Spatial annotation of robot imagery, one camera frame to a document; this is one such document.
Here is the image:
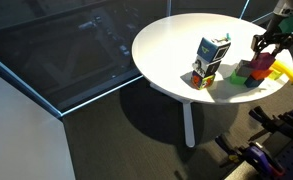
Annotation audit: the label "orange block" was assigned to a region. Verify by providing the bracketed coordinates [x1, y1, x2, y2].
[250, 68, 274, 81]

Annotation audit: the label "pink block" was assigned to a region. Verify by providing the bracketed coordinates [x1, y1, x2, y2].
[251, 52, 276, 71]

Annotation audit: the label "yellow green fabric cube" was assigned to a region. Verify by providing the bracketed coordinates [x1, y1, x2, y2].
[190, 70, 217, 91]

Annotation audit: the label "small lime green block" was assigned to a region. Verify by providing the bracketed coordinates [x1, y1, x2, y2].
[268, 69, 284, 81]

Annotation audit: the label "blue lit window frame rail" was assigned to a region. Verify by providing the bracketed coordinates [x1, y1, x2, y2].
[0, 49, 144, 118]

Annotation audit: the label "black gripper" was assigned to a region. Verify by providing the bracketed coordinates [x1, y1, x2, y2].
[251, 30, 293, 58]

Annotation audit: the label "grey dice block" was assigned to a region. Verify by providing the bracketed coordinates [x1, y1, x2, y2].
[234, 59, 255, 79]

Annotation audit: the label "black white fabric cube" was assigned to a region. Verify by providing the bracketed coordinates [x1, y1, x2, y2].
[191, 55, 222, 77]

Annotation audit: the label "yellow banana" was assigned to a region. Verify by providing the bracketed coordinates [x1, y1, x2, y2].
[270, 59, 293, 84]

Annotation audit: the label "blue black fabric cube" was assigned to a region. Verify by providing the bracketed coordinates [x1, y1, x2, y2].
[196, 32, 232, 64]

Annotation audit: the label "black spring clamp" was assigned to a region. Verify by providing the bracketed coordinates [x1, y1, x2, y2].
[215, 134, 250, 168]
[248, 105, 281, 141]

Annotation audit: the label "black perforated mounting board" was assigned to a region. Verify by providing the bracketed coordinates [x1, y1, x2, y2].
[224, 125, 293, 180]

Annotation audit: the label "white table base legs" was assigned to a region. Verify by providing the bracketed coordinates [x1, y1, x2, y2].
[149, 82, 196, 148]

